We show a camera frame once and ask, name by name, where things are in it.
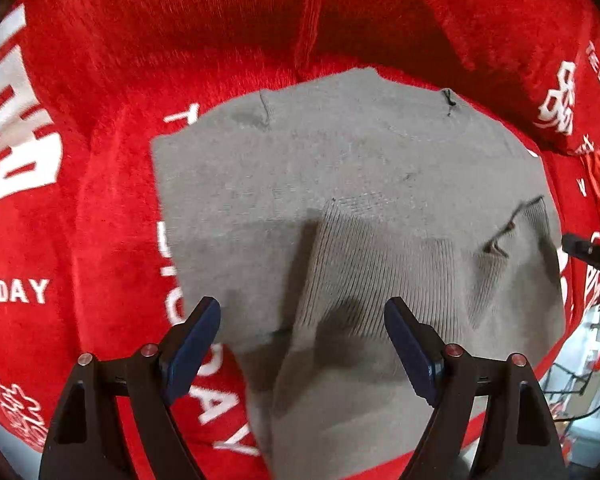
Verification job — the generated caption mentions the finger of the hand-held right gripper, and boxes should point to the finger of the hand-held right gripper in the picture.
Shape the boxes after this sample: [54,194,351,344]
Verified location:
[561,233,600,277]

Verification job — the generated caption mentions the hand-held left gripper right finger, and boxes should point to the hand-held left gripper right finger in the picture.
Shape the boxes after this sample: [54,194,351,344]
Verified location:
[384,296,571,480]

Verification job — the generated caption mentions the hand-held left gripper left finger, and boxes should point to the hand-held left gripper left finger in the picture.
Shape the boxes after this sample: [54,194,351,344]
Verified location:
[39,296,222,480]

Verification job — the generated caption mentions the grey knit sweater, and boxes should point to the grey knit sweater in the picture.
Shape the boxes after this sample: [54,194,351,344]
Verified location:
[150,67,567,480]

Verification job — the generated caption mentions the red printed blanket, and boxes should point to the red printed blanket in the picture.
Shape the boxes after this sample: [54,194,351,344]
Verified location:
[0,0,600,480]

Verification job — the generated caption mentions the black wire rack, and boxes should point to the black wire rack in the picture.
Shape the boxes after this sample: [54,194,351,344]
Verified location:
[540,360,600,421]

